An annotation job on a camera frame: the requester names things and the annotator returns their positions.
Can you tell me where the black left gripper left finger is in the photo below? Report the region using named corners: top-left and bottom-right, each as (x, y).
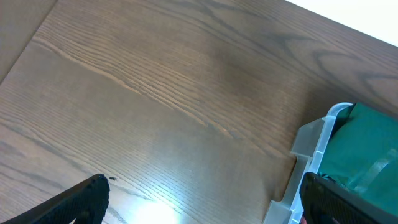
top-left (3, 174), bottom-right (110, 224)

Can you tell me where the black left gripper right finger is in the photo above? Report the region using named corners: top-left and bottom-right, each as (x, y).
top-left (299, 172), bottom-right (397, 224)

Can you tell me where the dark green garment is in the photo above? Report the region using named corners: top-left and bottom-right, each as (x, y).
top-left (318, 103), bottom-right (397, 215)

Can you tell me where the clear plastic storage bin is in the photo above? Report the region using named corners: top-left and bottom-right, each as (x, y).
top-left (264, 103), bottom-right (361, 223)

